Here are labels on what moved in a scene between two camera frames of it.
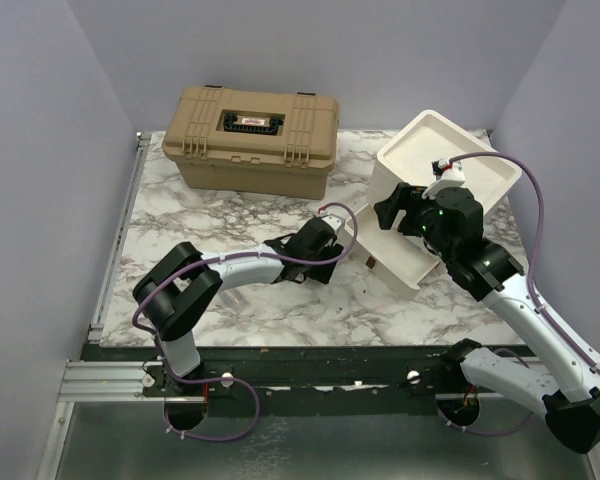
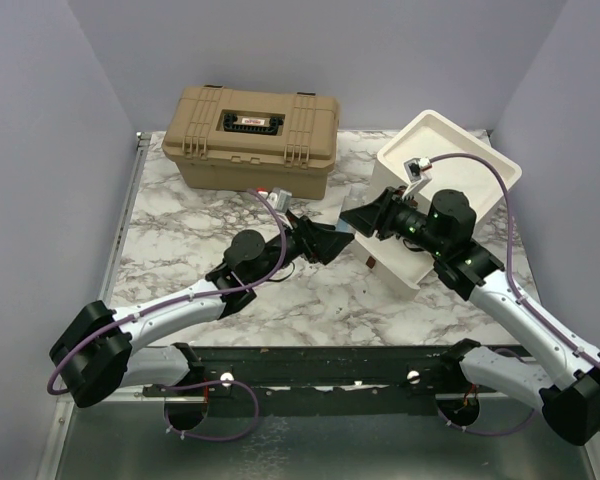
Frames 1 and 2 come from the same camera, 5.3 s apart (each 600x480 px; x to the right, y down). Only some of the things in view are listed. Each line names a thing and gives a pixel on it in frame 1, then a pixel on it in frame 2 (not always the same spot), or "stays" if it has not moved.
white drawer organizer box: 408,159 stays
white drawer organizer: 391,256 stays
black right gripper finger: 387,211 → 364,219
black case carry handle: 251,124 stays
